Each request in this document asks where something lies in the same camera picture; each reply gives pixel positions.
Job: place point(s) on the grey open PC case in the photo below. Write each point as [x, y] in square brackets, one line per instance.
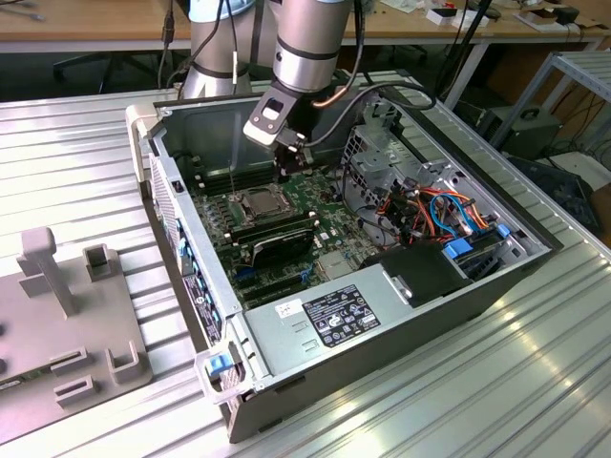
[429, 334]

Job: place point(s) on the green motherboard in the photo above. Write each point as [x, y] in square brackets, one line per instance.
[334, 229]

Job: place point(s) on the black plastic drive cover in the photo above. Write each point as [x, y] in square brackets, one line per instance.
[420, 274]

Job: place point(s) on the black equipment box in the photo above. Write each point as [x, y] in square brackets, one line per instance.
[525, 133]

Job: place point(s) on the black graphics card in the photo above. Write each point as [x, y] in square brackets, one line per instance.
[281, 245]

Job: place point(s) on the black expansion slot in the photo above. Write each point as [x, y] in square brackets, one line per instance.
[279, 292]
[272, 281]

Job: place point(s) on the hard disk in blue carrier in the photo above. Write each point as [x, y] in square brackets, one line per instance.
[457, 250]

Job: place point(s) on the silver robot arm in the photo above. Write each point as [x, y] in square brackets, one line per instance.
[305, 47]

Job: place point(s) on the silver CPU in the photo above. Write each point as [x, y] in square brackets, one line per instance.
[265, 201]

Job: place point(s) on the silver power supply unit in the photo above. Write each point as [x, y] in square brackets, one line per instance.
[281, 343]

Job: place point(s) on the silver chipset heat sink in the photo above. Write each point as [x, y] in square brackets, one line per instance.
[336, 264]

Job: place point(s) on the silver drive cage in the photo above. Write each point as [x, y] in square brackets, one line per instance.
[377, 157]

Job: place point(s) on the small white box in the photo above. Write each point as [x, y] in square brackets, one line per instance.
[439, 16]

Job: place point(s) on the blue case latch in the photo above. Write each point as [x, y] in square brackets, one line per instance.
[217, 365]

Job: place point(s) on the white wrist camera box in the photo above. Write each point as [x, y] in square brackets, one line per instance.
[267, 119]

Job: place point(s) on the CPU socket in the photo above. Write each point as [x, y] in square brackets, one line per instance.
[258, 219]

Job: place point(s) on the black RAM slot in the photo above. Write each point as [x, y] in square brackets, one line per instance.
[281, 223]
[272, 231]
[224, 183]
[238, 170]

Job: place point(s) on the green RAM stick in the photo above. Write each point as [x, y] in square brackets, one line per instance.
[21, 381]

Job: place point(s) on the black power adapter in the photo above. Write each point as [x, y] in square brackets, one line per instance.
[568, 15]

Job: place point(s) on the grey parts rack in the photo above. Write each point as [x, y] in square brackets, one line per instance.
[71, 324]

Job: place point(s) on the dark plastic crate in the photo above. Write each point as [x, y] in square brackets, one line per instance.
[563, 191]

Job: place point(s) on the grey metal shelf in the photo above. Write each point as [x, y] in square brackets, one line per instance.
[587, 67]

